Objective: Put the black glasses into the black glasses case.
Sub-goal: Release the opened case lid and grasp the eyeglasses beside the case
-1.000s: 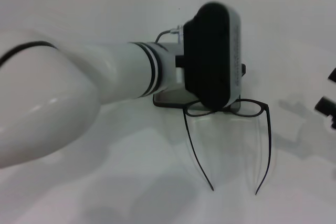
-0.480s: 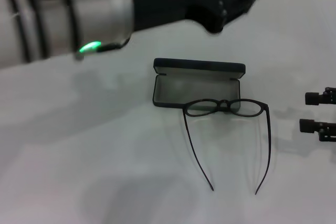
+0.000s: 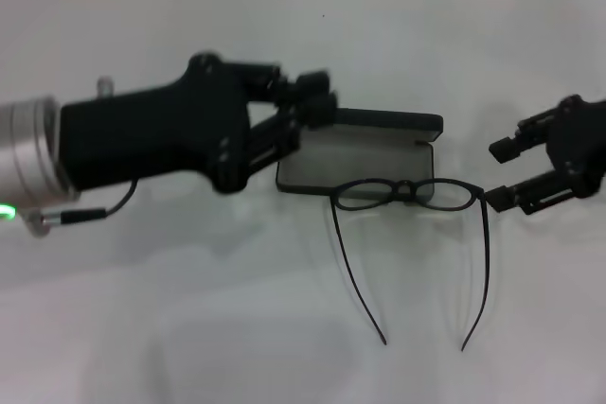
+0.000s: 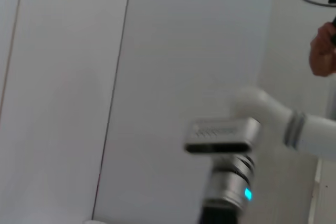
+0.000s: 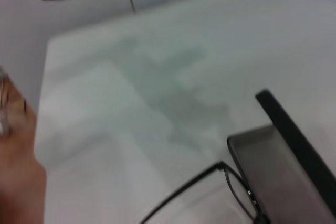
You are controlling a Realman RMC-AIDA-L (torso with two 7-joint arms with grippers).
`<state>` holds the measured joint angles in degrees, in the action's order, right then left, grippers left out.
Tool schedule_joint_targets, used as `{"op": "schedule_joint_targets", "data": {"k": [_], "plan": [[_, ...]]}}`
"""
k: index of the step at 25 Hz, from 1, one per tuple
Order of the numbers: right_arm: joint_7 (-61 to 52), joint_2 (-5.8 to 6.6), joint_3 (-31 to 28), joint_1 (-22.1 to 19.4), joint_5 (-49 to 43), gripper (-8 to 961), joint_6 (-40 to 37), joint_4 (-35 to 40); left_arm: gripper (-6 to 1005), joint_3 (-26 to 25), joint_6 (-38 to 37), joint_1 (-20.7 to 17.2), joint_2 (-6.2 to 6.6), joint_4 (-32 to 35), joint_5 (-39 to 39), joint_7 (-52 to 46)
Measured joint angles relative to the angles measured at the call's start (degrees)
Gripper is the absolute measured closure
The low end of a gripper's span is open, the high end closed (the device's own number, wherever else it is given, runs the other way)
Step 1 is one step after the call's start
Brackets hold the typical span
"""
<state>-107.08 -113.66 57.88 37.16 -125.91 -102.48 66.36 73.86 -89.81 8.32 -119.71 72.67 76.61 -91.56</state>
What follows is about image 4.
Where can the person bare hand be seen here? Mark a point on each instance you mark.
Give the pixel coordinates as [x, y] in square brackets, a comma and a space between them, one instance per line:
[323, 56]

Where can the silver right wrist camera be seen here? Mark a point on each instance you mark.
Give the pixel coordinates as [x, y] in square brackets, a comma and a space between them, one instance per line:
[223, 134]

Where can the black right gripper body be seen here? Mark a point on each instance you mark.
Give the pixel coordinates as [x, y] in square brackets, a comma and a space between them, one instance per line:
[219, 214]

